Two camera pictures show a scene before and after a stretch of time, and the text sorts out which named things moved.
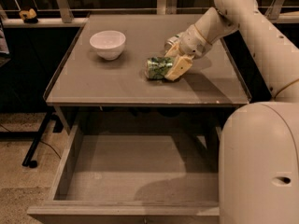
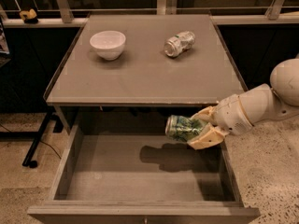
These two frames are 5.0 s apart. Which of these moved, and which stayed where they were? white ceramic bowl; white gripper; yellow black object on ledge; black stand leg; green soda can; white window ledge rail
Moved: white gripper; green soda can
Stayed: black stand leg; yellow black object on ledge; white window ledge rail; white ceramic bowl
